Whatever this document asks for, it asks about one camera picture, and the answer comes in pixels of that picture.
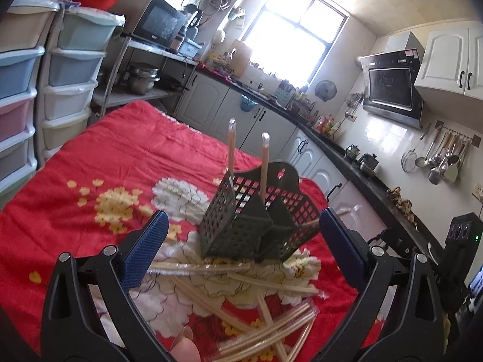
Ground black perforated utensil basket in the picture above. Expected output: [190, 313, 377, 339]
[198, 162, 320, 262]

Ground chopsticks pair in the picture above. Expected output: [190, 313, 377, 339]
[228, 118, 237, 176]

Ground hanging ladles and utensils rack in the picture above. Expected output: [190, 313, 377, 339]
[400, 120, 482, 185]

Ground white lower kitchen cabinets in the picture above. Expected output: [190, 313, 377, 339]
[176, 72, 386, 240]

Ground bright kitchen window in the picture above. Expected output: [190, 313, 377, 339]
[243, 0, 348, 87]

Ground black air fryer appliance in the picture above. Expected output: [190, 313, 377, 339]
[439, 212, 482, 286]

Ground wrapped chopsticks on quilt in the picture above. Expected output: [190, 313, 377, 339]
[147, 262, 252, 276]

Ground wrapped chopsticks pile front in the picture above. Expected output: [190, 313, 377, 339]
[172, 277, 318, 361]

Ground red floral quilt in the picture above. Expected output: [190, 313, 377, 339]
[1, 101, 357, 361]

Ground black kettle on counter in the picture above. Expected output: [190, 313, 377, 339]
[359, 153, 379, 176]

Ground black range hood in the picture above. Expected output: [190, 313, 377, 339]
[360, 48, 424, 128]

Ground stainless steel pots stack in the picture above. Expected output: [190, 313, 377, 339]
[127, 62, 161, 95]

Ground metal storage shelf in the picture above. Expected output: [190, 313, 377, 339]
[91, 36, 197, 119]

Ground pastel drawer tower right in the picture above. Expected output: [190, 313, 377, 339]
[35, 7, 125, 165]

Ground pastel drawer tower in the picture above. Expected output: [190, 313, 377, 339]
[35, 7, 125, 165]
[1, 0, 61, 202]

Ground pastel drawer tower left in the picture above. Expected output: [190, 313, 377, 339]
[1, 0, 61, 202]

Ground black microwave oven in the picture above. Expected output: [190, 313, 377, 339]
[131, 0, 187, 48]

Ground round wall exhaust fan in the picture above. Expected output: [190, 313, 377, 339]
[314, 80, 337, 102]

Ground white upper wall cabinet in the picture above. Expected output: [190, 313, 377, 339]
[416, 27, 482, 100]

